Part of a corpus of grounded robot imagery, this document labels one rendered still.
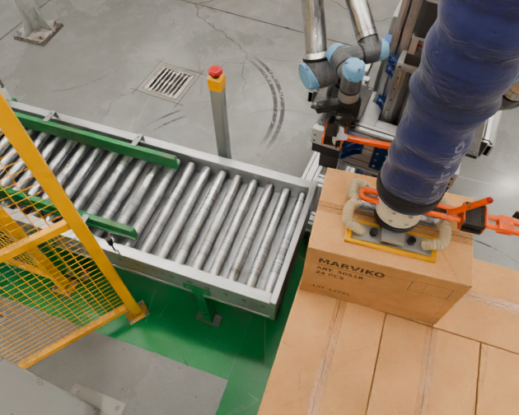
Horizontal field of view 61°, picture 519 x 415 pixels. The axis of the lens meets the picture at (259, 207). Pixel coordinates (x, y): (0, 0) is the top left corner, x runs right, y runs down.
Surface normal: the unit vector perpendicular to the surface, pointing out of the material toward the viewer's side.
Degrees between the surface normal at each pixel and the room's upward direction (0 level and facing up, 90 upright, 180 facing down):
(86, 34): 0
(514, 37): 78
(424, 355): 0
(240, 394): 0
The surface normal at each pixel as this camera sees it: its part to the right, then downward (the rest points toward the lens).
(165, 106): 0.00, -0.55
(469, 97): -0.18, 0.89
